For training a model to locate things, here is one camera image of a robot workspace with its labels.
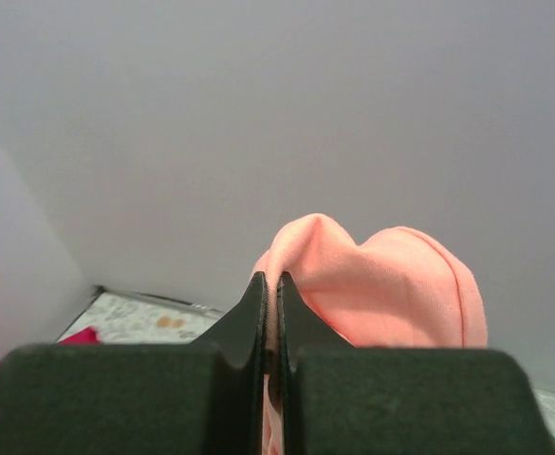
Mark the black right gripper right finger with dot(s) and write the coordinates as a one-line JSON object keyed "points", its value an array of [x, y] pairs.
{"points": [[340, 399]]}

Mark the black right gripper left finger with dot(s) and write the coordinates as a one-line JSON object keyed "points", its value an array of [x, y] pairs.
{"points": [[203, 397]]}

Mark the salmon pink t-shirt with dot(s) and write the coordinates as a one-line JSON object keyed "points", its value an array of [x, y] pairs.
{"points": [[401, 288]]}

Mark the floral patterned table mat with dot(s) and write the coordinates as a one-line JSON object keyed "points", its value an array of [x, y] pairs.
{"points": [[135, 318]]}

